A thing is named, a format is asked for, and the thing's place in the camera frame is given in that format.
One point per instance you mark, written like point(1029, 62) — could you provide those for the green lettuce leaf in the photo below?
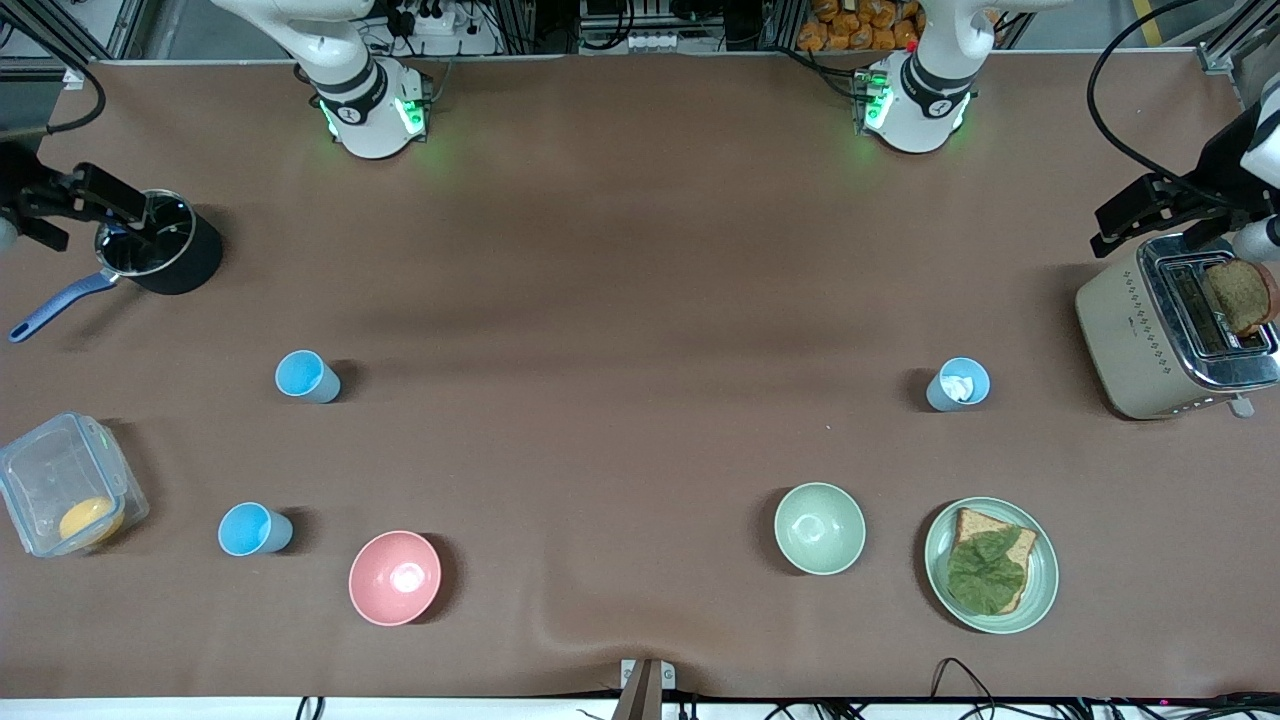
point(985, 575)

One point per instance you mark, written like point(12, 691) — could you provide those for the metal table clamp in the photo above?
point(645, 690)

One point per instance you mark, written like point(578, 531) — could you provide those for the light green plate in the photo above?
point(1045, 570)

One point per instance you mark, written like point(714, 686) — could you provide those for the white power strip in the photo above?
point(440, 25)

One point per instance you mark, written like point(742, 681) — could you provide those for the aluminium frame profile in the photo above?
point(80, 30)
point(1240, 35)

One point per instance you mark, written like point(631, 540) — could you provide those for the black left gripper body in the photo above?
point(1217, 167)

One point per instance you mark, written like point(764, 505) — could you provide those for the dark toasted bread slice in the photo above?
point(1240, 295)

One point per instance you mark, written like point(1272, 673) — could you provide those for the pink bowl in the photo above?
point(393, 578)

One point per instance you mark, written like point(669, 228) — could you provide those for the orange fruit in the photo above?
point(88, 520)

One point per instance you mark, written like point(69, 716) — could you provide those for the bag of orange snacks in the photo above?
point(850, 25)

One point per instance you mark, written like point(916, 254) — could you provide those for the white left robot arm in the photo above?
point(918, 112)

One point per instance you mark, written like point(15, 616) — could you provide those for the blue plastic cup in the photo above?
point(247, 530)
point(950, 392)
point(303, 376)

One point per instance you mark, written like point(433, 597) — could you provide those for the brown bread slice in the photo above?
point(975, 523)

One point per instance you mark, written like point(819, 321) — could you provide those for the clear plastic food container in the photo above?
point(45, 470)

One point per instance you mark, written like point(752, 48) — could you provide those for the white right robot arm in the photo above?
point(366, 118)

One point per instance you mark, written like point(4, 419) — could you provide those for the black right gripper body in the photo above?
point(22, 185)

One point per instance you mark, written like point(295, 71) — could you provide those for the light green bowl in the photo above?
point(819, 528)

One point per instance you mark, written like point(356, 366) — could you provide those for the beige metal toaster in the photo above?
point(1125, 335)

